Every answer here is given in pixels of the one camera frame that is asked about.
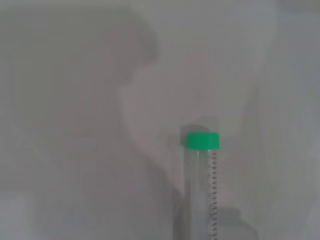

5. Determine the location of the test tube with green cap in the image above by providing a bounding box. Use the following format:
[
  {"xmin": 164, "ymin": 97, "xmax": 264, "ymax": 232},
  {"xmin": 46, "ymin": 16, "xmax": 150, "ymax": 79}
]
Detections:
[{"xmin": 183, "ymin": 131, "xmax": 221, "ymax": 240}]

